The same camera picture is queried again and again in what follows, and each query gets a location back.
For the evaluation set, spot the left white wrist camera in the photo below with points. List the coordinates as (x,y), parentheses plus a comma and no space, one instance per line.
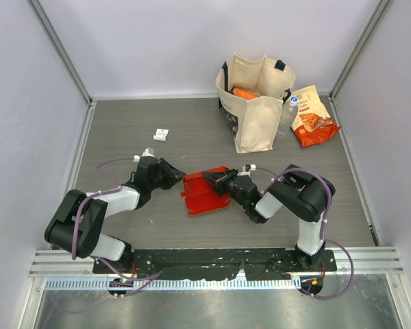
(147,154)

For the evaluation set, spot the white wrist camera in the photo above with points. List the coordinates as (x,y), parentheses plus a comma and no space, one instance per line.
(248,168)
(147,154)

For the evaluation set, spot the left aluminium frame post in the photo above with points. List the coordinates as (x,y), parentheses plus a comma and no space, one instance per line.
(59,48)

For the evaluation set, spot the beige canvas tote bag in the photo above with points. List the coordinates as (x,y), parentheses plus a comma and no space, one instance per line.
(254,123)

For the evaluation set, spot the aluminium frame post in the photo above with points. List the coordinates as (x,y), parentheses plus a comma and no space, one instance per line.
(59,48)
(365,37)

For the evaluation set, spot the right aluminium frame post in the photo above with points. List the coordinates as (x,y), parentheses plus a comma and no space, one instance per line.
(365,37)

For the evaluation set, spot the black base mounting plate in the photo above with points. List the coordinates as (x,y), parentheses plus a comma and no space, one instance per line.
(222,264)

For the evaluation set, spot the orange item in bag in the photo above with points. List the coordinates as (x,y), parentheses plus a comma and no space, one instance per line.
(243,94)

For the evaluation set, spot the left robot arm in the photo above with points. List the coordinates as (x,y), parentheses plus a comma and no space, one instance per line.
(76,226)

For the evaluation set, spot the slotted cable duct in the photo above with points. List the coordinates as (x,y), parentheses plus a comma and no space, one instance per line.
(111,283)

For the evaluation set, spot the clear plastic water bottle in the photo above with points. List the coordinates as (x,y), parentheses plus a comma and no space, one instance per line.
(289,112)

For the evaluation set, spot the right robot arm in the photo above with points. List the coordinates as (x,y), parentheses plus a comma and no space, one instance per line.
(306,194)

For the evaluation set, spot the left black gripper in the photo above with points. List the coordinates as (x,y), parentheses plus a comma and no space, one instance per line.
(173,175)

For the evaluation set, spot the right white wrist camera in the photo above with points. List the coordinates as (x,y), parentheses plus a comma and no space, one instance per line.
(248,168)

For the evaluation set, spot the orange chips bag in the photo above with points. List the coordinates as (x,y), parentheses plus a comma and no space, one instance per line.
(313,124)

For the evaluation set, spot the small white plastic bracket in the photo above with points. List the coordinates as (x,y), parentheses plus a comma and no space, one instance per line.
(160,135)

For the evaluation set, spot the red cardboard paper box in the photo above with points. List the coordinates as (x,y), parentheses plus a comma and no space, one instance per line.
(199,197)

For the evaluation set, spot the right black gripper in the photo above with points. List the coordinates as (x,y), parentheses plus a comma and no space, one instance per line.
(218,180)

